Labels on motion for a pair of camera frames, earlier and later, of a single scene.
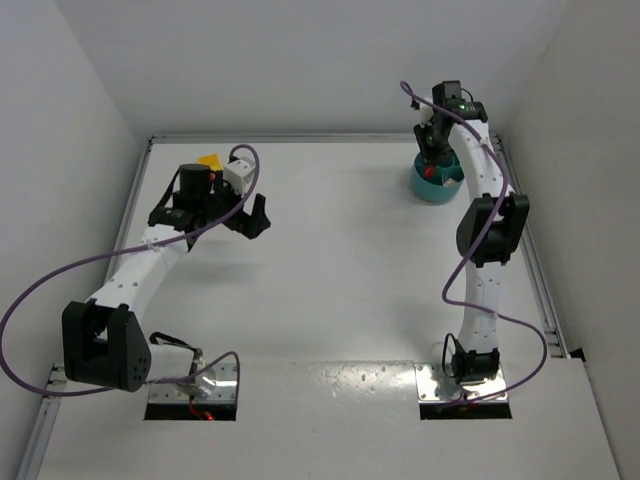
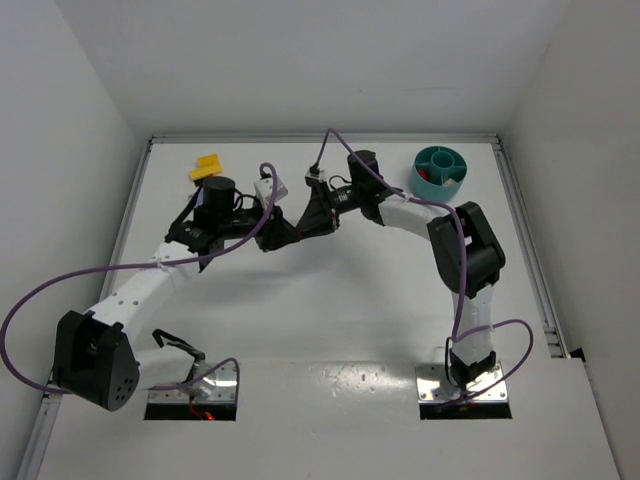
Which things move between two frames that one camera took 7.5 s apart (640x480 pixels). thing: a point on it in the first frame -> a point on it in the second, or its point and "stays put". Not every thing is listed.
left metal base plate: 216,385 stays put
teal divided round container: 443,186 stays put
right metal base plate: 433,385 stays put
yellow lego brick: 211,160 stays put
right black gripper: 432,148 -> 329,206
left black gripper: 239,215 -> 263,232
